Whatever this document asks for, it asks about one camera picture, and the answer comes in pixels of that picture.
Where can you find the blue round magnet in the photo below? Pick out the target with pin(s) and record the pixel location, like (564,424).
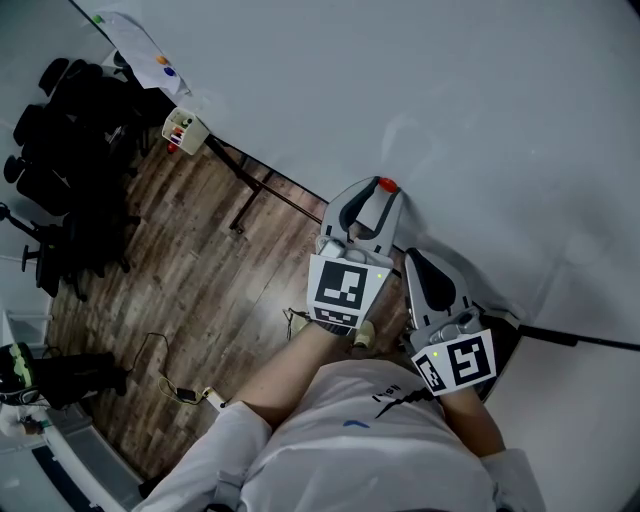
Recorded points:
(170,72)

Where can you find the orange round magnet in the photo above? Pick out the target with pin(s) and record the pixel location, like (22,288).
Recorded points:
(161,59)

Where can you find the white shelf unit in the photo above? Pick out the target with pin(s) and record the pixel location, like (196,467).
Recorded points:
(22,327)

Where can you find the person's left shoe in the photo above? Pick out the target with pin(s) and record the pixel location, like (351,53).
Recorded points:
(299,326)

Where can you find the white paper sheet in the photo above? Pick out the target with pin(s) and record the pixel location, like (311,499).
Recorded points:
(140,55)

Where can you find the white marker holder box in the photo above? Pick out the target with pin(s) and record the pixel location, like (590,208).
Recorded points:
(192,135)

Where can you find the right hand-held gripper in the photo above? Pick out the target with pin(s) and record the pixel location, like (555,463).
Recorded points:
(455,350)

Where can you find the person's white shirt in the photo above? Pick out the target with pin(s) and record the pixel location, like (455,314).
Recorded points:
(360,450)

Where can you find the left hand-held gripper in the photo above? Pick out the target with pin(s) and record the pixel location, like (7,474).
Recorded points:
(340,287)

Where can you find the group of black office chairs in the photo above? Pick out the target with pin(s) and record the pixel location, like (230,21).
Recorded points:
(75,165)

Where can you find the large whiteboard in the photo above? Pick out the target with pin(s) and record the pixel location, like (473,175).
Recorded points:
(500,100)

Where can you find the white desk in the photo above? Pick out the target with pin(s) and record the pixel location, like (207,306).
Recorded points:
(75,465)

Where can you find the black whiteboard stand frame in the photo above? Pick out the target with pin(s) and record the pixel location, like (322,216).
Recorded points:
(250,185)

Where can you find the black power adapter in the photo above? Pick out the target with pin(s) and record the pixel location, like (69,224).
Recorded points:
(186,395)

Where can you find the person's shoe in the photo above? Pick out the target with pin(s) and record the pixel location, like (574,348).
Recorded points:
(365,336)
(299,326)

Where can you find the person's right forearm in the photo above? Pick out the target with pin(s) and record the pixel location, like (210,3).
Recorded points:
(472,425)

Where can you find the red round magnet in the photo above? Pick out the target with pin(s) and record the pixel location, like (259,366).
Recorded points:
(387,184)

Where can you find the person's left forearm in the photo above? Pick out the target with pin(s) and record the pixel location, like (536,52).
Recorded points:
(295,370)

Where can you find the person's right shoe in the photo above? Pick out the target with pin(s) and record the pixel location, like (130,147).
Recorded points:
(365,336)

